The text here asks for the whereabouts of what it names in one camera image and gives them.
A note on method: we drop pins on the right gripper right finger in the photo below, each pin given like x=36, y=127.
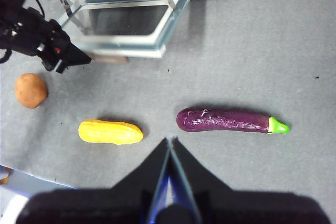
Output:
x=236, y=205

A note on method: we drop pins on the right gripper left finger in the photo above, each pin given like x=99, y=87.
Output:
x=110, y=205

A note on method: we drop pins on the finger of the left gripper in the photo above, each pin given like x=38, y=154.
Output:
x=77, y=57

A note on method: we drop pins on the brown potato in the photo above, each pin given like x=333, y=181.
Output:
x=31, y=90

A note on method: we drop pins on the glass oven door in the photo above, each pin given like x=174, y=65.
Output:
x=126, y=41

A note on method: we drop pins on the yellow corn cob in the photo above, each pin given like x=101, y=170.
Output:
x=110, y=132

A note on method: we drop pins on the purple eggplant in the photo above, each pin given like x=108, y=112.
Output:
x=225, y=121

